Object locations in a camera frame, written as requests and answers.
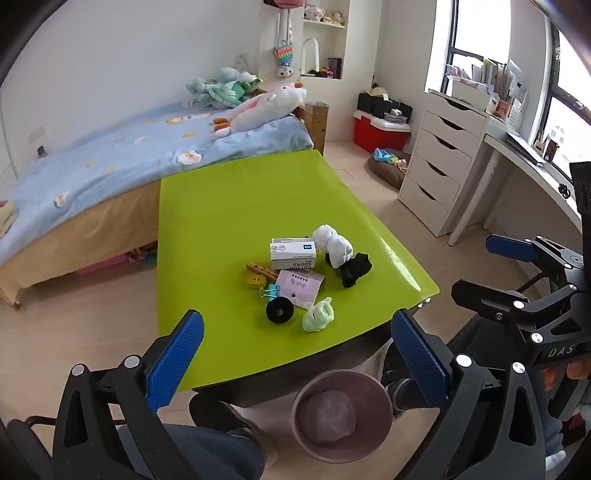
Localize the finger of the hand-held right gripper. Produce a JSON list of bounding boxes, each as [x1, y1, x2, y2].
[[486, 234, 586, 280], [451, 279, 544, 341]]

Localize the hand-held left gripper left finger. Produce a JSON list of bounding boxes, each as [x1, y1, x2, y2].
[[52, 309, 206, 480]]

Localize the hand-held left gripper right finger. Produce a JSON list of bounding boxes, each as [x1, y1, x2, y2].
[[390, 308, 550, 480]]

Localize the black foam ring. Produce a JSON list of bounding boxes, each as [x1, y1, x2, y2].
[[266, 299, 293, 326]]

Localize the black socks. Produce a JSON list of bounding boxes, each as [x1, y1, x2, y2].
[[324, 251, 373, 289]]

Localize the green socks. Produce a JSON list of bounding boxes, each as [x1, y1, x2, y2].
[[302, 296, 335, 334]]

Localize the pink paper packet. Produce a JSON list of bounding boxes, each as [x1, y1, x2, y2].
[[276, 269, 326, 310]]

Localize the pink waste bin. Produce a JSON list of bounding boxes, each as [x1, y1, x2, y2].
[[291, 369, 394, 464]]

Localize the white socks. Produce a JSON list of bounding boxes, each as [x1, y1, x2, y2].
[[312, 224, 354, 268]]

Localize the white cardboard box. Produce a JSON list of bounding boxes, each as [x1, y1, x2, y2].
[[269, 237, 319, 271]]

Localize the person's right hand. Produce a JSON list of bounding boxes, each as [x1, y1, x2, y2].
[[544, 357, 591, 394]]

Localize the white desk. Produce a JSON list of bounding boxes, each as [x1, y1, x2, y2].
[[447, 131, 583, 247]]

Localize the person's right leg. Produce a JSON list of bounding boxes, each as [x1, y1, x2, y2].
[[526, 367, 566, 455]]

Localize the white drawer chest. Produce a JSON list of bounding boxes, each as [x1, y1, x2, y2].
[[399, 89, 491, 237]]

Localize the translucent plastic bag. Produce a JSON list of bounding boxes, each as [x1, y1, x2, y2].
[[299, 390, 358, 446]]

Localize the pink box under bed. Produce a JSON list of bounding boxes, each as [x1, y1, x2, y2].
[[76, 253, 132, 276]]

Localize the wooden clothespin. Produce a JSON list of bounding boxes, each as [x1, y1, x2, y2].
[[246, 261, 278, 282]]

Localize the brown pet bed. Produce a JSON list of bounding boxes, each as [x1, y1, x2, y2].
[[368, 148, 411, 189]]

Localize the white organizer box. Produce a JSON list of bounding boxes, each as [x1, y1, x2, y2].
[[447, 76, 494, 110]]

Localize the row of books and papers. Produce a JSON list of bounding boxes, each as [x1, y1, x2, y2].
[[471, 58, 528, 125]]

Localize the red storage box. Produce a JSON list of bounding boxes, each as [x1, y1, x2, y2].
[[353, 111, 411, 155]]

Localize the black storage bin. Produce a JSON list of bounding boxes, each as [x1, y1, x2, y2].
[[358, 92, 414, 123]]

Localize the bed with blue cover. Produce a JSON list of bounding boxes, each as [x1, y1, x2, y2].
[[0, 99, 315, 266]]

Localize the black framed window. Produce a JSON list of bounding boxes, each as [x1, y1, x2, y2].
[[445, 0, 591, 183]]

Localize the wooden nightstand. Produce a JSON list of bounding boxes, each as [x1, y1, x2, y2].
[[305, 102, 330, 155]]

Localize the pink white plush toy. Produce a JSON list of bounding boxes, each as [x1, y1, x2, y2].
[[212, 83, 308, 138]]

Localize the green plush toy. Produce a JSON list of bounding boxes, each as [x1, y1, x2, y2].
[[186, 68, 262, 110]]

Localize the rainbow hanging bag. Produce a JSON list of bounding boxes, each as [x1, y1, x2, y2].
[[273, 41, 295, 68]]

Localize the row of small plush toys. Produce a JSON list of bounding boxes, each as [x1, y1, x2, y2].
[[304, 4, 346, 26]]

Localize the tan bed frame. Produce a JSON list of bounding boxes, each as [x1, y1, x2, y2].
[[0, 182, 162, 305]]

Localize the white wall shelf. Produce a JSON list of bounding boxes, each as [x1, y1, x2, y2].
[[301, 0, 351, 80]]

